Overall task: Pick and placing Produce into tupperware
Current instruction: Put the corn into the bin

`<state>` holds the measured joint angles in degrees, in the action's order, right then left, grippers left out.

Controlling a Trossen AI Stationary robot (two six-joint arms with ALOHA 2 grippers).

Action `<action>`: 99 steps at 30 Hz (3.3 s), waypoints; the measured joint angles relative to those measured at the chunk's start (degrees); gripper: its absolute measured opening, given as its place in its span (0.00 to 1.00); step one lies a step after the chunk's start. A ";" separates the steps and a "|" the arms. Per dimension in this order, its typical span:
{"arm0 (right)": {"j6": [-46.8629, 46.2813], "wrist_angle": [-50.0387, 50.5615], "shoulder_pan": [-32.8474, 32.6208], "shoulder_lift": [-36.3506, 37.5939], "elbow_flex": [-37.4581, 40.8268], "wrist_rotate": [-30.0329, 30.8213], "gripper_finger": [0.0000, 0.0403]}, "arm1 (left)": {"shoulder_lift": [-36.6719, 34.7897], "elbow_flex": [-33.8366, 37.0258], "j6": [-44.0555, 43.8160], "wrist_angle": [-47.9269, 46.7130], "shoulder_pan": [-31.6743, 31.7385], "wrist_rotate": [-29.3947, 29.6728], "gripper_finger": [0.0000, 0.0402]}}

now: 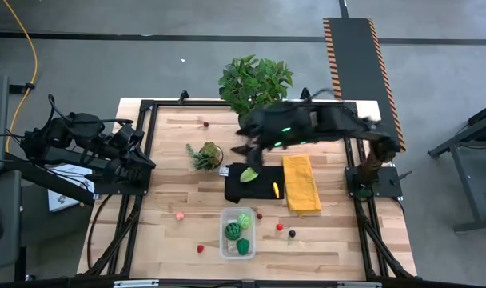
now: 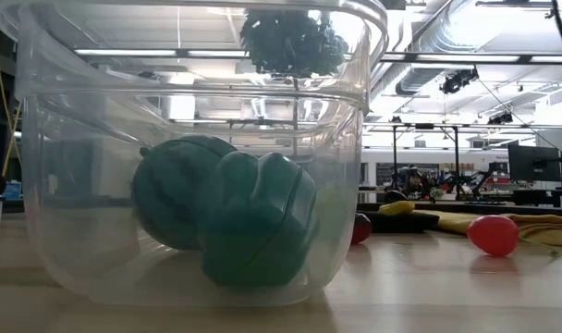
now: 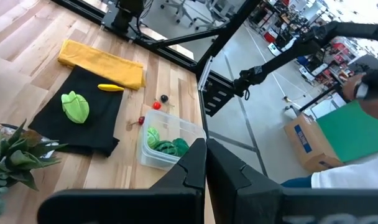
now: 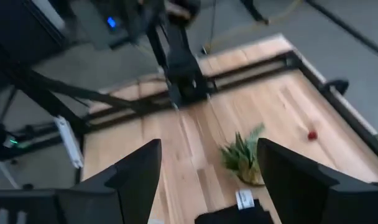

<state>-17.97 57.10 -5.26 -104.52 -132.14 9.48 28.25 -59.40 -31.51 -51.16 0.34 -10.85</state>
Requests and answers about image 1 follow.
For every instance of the dark metal stand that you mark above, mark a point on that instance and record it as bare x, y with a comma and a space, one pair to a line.
471, 192

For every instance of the succulent plant in bowl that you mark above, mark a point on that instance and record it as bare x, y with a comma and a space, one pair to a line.
208, 154

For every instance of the red toy tomato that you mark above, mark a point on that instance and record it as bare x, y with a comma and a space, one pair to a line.
279, 227

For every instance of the black toy olive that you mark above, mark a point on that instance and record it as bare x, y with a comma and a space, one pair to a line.
291, 233

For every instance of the black floor mat striped edges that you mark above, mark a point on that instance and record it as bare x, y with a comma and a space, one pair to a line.
355, 60

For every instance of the pink toy fruit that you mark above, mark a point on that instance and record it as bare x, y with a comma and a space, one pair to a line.
180, 216

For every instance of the yellow cloth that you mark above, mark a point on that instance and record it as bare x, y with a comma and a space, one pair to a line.
301, 184

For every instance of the green toy bell pepper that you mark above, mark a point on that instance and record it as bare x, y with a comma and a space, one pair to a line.
243, 246

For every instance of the black cloth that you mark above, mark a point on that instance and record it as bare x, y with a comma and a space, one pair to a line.
263, 188

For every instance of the light green toy lettuce leaf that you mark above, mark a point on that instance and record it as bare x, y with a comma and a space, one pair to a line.
249, 175

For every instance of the leafy plant in black pot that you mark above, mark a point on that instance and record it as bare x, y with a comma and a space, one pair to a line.
251, 80

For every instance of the dark red toy fruit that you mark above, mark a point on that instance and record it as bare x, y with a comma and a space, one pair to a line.
259, 216

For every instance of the clear plastic tupperware container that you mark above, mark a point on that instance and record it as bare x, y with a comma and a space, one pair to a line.
227, 216

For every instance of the toy watermelon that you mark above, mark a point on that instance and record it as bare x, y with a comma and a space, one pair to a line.
233, 231

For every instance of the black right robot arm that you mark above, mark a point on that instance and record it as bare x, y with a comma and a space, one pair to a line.
339, 122

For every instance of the black diagonal beam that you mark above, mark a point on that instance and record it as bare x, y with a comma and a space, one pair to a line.
47, 180

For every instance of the green toy cabbage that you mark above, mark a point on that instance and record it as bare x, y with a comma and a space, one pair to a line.
244, 221

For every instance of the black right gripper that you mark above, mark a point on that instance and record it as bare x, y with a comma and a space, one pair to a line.
269, 126

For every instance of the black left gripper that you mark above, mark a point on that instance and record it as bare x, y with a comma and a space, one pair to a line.
121, 144

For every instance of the wide grey desk panel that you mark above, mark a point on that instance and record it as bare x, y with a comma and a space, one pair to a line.
7, 252

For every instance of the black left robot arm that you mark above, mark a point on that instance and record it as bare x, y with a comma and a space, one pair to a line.
63, 136

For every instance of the yellow toy banana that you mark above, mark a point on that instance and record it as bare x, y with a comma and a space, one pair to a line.
276, 190

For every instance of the red toy strawberry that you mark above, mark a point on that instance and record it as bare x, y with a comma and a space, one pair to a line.
200, 249

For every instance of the white booklet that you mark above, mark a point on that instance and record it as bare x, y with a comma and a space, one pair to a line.
61, 202

